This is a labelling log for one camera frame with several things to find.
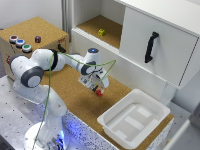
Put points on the yellow block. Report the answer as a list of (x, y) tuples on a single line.
[(101, 32)]

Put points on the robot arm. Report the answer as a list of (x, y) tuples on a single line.
[(36, 73)]

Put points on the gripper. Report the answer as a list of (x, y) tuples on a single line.
[(88, 80)]

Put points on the green button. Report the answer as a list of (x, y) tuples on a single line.
[(26, 48)]

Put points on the red button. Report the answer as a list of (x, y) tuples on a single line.
[(13, 38)]

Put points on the purple block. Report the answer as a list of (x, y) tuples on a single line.
[(38, 39)]

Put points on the blue button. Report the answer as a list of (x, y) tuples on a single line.
[(20, 42)]

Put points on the white plastic box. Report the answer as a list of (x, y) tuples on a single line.
[(135, 118)]

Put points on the white sliding door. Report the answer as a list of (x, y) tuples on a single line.
[(160, 46)]

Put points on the white cabinet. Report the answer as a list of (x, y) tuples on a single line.
[(110, 63)]

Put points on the pink block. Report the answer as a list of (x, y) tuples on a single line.
[(99, 92)]

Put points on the wooden drawer box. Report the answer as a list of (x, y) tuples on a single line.
[(33, 31)]

